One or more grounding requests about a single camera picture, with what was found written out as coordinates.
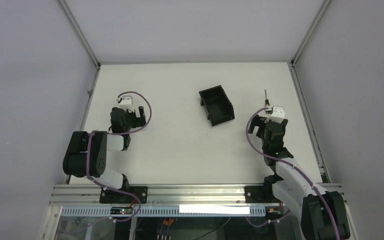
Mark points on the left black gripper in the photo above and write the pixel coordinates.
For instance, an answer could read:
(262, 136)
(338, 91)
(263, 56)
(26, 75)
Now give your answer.
(136, 117)

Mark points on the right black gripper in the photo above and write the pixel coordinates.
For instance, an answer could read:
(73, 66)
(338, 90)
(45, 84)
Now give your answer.
(268, 122)

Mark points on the black yellow screwdriver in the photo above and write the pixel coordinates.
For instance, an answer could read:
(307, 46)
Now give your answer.
(268, 108)

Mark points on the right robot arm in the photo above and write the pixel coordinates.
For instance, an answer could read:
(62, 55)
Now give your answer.
(322, 214)

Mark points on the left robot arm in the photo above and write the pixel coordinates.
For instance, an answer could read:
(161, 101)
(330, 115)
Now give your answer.
(86, 154)

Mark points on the black plastic bin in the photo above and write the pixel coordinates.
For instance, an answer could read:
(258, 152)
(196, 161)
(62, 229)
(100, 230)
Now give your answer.
(217, 106)

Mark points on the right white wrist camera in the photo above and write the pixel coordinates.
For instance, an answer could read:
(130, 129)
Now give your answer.
(277, 115)

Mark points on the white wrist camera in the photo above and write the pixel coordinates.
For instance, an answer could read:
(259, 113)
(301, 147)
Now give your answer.
(125, 102)
(277, 115)

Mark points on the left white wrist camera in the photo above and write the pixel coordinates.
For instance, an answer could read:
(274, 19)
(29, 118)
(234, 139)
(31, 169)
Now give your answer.
(125, 102)

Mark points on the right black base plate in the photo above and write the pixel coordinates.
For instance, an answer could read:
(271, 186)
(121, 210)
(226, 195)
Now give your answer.
(259, 194)

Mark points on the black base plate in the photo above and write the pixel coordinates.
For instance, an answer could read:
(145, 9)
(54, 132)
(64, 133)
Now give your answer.
(259, 194)
(123, 194)

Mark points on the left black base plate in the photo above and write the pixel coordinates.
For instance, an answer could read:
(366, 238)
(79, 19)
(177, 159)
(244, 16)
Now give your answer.
(123, 194)

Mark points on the aluminium front rail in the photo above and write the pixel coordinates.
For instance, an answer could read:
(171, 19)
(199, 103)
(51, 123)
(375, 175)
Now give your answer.
(158, 195)

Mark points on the slotted cable duct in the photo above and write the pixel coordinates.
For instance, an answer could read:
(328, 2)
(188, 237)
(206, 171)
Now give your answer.
(183, 210)

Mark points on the left aluminium frame post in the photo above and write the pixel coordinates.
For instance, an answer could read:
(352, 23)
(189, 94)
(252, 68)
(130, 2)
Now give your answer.
(76, 28)

